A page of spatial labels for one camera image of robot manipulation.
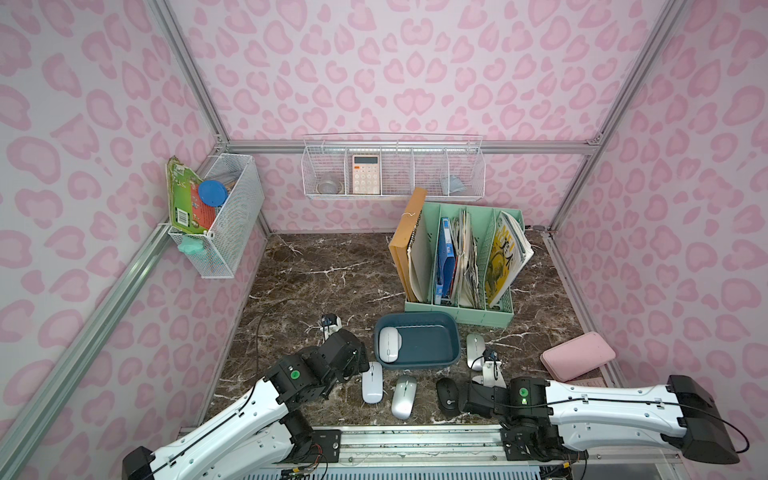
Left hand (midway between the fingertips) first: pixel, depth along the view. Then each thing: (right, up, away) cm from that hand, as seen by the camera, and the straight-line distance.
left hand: (355, 349), depth 77 cm
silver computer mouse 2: (+13, -14, +3) cm, 19 cm away
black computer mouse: (+24, -13, +3) cm, 27 cm away
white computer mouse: (+4, -11, +5) cm, 13 cm away
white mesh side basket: (-33, +25, -4) cm, 41 cm away
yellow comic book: (+43, +25, +8) cm, 51 cm away
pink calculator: (+1, +50, +18) cm, 53 cm away
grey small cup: (+30, +48, +24) cm, 61 cm away
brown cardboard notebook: (+14, +25, +2) cm, 29 cm away
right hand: (+31, -13, +1) cm, 33 cm away
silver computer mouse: (+34, -2, +11) cm, 36 cm away
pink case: (+63, -5, +9) cm, 64 cm away
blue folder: (+25, +23, +8) cm, 35 cm away
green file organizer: (+38, +35, +16) cm, 54 cm away
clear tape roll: (-11, +46, +19) cm, 51 cm away
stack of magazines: (+30, +15, +6) cm, 34 cm away
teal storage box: (+21, -2, +14) cm, 25 cm away
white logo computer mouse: (+9, -1, +11) cm, 14 cm away
